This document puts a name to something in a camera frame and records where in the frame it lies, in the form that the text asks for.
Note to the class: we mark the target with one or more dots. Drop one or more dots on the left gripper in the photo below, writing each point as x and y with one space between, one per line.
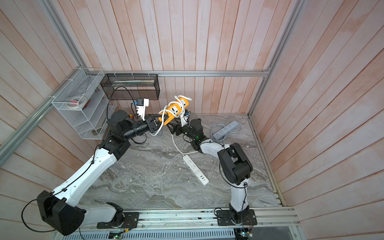
152 124

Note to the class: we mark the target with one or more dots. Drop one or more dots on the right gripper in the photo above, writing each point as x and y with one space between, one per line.
176 127

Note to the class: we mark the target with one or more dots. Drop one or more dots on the yellow power strip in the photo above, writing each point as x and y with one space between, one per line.
174 109

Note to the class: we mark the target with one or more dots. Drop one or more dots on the white power strip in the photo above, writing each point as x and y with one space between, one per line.
197 172

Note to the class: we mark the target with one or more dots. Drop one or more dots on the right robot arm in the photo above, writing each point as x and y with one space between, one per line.
234 167

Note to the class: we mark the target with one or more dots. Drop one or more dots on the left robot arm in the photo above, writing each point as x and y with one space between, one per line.
59 208

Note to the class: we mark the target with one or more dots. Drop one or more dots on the grey power strip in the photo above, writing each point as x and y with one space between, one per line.
220 135

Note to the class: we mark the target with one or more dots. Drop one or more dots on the tape roll on shelf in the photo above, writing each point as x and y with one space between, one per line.
76 102

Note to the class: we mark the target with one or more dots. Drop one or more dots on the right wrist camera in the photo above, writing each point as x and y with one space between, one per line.
185 118

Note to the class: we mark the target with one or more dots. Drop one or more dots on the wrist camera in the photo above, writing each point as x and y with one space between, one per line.
185 118
140 105

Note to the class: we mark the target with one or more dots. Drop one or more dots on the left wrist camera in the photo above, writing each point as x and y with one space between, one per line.
140 105

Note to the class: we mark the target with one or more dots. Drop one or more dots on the black mesh wall basket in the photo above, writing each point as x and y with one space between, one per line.
131 86

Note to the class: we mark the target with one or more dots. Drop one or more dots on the white wire mesh shelf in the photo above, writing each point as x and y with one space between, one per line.
90 122

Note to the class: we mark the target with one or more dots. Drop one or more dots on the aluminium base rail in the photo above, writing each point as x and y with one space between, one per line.
197 224

